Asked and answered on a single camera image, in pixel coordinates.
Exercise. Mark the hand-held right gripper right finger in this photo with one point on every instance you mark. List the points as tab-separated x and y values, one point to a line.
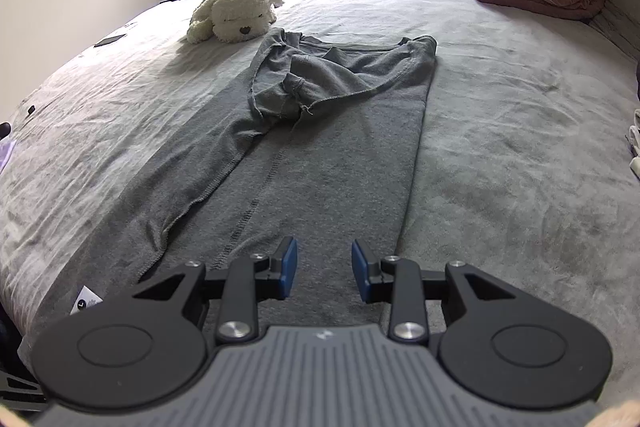
360	267

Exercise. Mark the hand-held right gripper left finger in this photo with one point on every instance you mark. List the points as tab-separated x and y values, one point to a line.
287	267

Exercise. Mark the grey shirt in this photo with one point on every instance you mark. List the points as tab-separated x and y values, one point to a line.
340	147

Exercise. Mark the stack of folded clothes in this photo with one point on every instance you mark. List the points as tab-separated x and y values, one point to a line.
635	132

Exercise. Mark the white plush dog toy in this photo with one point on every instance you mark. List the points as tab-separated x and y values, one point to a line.
235	14

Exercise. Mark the black phone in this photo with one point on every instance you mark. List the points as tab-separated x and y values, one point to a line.
109	40

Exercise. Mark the purple cloth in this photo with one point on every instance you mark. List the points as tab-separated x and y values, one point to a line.
6	154

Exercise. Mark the small black oval object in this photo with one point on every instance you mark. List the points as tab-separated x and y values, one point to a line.
4	130

